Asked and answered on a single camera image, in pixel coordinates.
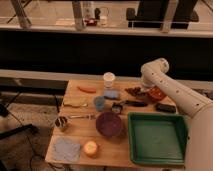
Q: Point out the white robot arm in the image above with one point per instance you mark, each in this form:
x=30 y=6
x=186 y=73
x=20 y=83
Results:
x=199 y=150

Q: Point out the green plastic tray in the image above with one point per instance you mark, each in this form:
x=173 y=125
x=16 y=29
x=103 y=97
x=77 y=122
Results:
x=157 y=139

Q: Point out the blue cup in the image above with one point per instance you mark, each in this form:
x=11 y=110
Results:
x=99 y=103

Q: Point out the blue cloth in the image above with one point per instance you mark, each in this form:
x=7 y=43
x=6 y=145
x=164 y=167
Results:
x=65 y=149

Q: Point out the orange round fruit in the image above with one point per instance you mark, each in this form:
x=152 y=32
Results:
x=90 y=148

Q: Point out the red bowl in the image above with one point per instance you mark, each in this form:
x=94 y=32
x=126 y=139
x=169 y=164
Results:
x=156 y=94

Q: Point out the black rectangular block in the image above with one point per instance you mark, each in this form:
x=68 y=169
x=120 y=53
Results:
x=165 y=108

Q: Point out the metal fork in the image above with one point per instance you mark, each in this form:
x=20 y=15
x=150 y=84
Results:
x=88 y=116

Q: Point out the white paper cup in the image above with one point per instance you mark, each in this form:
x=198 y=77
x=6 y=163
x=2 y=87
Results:
x=109 y=79

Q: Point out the black handled tool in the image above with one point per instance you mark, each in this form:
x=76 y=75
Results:
x=118 y=107

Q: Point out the orange carrot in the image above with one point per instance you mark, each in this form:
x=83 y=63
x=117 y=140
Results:
x=86 y=89

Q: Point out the wooden table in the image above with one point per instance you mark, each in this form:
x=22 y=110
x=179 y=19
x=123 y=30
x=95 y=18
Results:
x=114 y=152

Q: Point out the purple bowl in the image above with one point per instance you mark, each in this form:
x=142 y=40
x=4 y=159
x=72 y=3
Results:
x=109 y=124

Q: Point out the blue sponge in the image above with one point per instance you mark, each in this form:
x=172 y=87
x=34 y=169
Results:
x=111 y=94

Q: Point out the yellow banana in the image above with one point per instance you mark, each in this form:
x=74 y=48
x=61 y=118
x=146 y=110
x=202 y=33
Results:
x=77 y=102

